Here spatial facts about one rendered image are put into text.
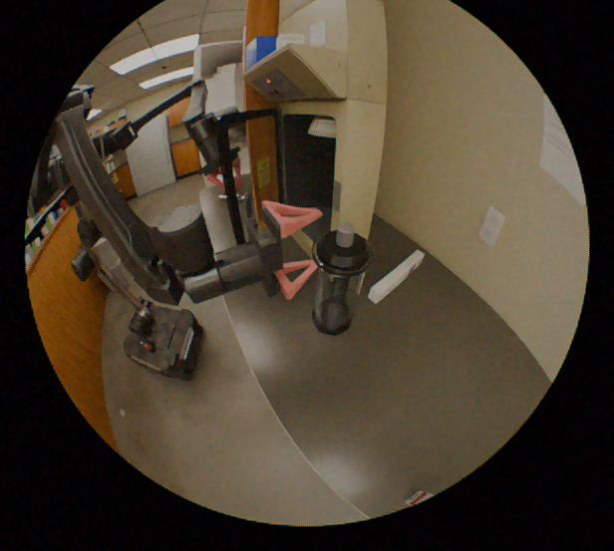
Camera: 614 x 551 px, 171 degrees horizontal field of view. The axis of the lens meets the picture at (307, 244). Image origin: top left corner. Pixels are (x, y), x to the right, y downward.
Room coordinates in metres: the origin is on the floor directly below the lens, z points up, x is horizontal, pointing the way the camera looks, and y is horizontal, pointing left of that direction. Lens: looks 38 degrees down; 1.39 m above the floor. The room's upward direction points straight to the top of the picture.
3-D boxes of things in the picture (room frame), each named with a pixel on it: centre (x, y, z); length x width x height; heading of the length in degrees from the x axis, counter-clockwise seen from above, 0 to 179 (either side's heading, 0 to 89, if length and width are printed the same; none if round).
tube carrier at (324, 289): (0.27, -0.06, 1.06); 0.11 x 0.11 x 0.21
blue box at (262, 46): (0.57, 0.10, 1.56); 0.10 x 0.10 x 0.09; 30
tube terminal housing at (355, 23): (0.59, -0.10, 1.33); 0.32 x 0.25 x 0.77; 30
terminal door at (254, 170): (0.51, 0.12, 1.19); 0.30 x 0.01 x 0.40; 168
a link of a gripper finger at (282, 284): (0.23, 0.02, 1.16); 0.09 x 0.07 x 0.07; 119
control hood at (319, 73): (0.50, 0.06, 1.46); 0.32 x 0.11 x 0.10; 30
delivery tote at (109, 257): (1.14, 2.28, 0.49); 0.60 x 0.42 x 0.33; 30
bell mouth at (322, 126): (0.56, -0.09, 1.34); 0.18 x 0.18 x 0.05
